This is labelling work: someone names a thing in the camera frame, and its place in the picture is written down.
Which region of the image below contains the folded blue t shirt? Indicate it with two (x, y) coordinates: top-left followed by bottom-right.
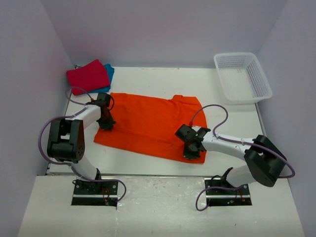
(89, 63), (115, 93)

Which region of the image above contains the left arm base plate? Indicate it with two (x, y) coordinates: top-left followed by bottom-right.
(71, 179), (118, 207)

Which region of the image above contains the orange t shirt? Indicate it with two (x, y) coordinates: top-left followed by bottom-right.
(94, 93), (207, 164)

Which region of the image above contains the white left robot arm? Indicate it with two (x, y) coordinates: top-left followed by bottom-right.
(46, 93), (115, 194)

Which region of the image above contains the folded red t shirt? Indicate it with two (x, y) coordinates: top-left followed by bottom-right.
(66, 59), (111, 95)

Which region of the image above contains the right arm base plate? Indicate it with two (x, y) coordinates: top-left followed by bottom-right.
(205, 185), (252, 207)

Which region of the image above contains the white plastic basket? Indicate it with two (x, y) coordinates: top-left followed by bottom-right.
(213, 52), (273, 105)

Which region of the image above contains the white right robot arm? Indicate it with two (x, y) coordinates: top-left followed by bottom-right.
(175, 124), (286, 194)

